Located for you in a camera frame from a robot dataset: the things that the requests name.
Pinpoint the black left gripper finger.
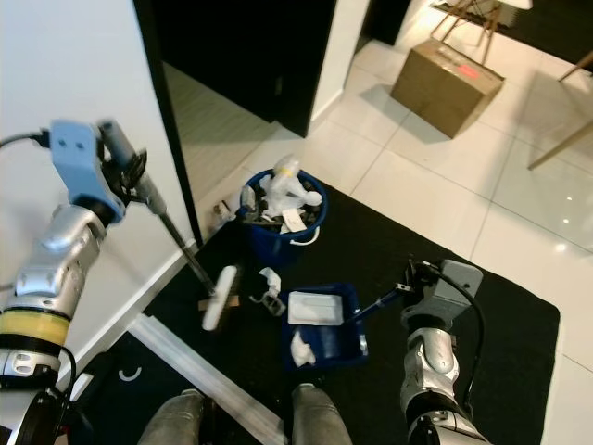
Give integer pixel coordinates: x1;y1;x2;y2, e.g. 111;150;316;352
137;174;166;214

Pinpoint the blue dustpan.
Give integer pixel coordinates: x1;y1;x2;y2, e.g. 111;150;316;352
284;281;412;362

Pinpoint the broom with white head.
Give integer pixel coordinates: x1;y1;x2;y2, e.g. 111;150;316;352
148;197;240;332

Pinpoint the black floor mat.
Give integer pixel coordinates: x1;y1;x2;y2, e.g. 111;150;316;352
56;181;562;445

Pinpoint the flat white box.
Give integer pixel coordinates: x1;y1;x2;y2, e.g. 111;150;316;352
286;291;346;326

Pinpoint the white crumpled paper ball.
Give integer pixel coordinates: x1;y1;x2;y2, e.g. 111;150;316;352
290;331;322;363

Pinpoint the blue waste bin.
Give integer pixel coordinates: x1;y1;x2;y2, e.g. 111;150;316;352
245;167;329;258

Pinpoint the white crumpled trash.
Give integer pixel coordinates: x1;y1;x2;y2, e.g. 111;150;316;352
259;156;321;222

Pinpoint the white crumpled paper scrap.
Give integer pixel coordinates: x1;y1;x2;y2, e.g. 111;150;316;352
255;267;288;312

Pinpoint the black door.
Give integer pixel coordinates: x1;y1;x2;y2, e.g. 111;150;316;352
153;0;340;138

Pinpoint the grey right robot leg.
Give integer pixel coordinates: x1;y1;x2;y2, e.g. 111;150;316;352
291;384;364;445

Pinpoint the grey robot leg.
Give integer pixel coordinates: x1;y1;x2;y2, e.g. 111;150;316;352
291;384;364;445
148;389;225;445

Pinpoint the metal threshold strip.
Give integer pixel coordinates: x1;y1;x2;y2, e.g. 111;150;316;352
128;314;284;445

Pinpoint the brown cardboard box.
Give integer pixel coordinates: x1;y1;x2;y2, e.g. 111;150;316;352
390;38;507;139

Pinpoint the slanted wooden furniture leg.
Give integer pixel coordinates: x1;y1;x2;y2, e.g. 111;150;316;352
527;128;593;172

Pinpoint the grey left robot leg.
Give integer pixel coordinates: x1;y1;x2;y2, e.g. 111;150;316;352
148;389;225;445

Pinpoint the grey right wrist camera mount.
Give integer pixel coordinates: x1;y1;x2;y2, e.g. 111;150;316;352
424;259;486;327

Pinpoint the light blue left wrist camera mount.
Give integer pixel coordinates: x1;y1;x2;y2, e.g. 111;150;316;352
50;118;128;225

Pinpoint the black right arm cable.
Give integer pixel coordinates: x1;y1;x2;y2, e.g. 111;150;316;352
449;267;490;376

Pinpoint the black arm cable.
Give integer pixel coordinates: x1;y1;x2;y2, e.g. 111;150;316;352
449;267;490;376
0;130;57;155

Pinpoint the black door frame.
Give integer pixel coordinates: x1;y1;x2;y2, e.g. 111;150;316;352
132;0;207;248

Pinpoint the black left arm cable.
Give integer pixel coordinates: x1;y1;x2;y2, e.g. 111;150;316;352
0;130;57;155

